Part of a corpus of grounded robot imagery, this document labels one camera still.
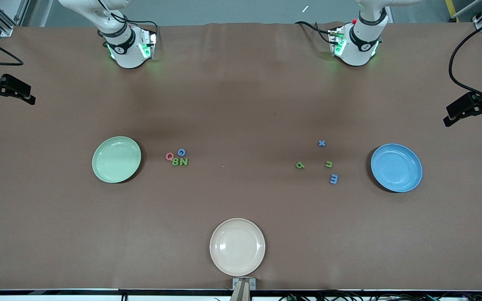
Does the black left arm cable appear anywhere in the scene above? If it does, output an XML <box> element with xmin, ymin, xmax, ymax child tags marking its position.
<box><xmin>449</xmin><ymin>17</ymin><xmax>482</xmax><ymax>103</ymax></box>

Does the light green plate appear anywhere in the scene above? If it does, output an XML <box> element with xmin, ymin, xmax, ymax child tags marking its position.
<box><xmin>92</xmin><ymin>136</ymin><xmax>142</xmax><ymax>184</ymax></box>

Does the blue plate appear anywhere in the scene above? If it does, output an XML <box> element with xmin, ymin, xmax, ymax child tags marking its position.
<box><xmin>371</xmin><ymin>143</ymin><xmax>423</xmax><ymax>193</ymax></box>

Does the aluminium table edge rail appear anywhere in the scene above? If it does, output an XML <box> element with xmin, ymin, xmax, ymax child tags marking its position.
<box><xmin>0</xmin><ymin>288</ymin><xmax>482</xmax><ymax>298</ymax></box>

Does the black base cable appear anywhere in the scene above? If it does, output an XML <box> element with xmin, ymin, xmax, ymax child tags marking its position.
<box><xmin>295</xmin><ymin>20</ymin><xmax>338</xmax><ymax>44</ymax></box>
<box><xmin>99</xmin><ymin>4</ymin><xmax>160</xmax><ymax>35</ymax></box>

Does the brown table cover mat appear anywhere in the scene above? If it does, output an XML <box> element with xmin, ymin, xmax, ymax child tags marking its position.
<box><xmin>0</xmin><ymin>22</ymin><xmax>482</xmax><ymax>291</ymax></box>

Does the grey camera pole bracket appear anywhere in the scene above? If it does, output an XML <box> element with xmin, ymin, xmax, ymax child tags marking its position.
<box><xmin>231</xmin><ymin>277</ymin><xmax>256</xmax><ymax>301</ymax></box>

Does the beige plate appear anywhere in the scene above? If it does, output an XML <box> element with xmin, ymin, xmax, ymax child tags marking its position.
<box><xmin>210</xmin><ymin>218</ymin><xmax>266</xmax><ymax>276</ymax></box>

